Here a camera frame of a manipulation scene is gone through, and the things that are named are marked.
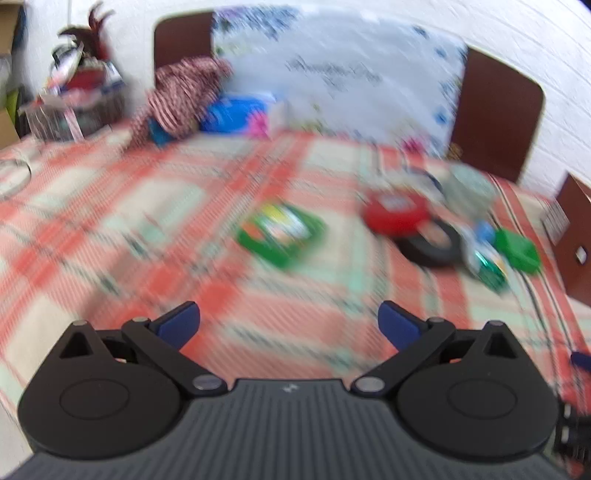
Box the red white striped cloth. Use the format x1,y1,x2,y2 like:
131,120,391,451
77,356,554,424
126,57,232,149

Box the thin grey cable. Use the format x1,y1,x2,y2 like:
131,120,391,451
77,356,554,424
0,158,33,200

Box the red plaid blanket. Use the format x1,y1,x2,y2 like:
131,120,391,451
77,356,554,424
0,124,591,476

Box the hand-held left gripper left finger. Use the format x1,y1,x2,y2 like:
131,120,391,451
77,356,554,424
58,301,228,398

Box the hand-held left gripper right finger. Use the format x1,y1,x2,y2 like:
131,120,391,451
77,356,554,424
353,300,519,398

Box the green snack packet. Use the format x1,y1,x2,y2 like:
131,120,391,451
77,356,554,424
236,201,327,268

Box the black tape roll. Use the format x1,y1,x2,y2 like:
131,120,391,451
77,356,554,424
397,220,463,268

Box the green white small bottle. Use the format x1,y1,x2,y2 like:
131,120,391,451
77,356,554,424
462,222,509,291

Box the blue plastic packet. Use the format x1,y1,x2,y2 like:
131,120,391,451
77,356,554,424
199,91,278,136

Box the clear round container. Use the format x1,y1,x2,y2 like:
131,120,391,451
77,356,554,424
444,165,498,217

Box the brown box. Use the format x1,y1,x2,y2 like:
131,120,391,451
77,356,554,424
541,172,591,306

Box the basket of mixed decorations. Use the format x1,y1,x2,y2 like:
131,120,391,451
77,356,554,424
19,2,127,141

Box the green plastic object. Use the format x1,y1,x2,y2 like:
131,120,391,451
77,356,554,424
494,229,542,276

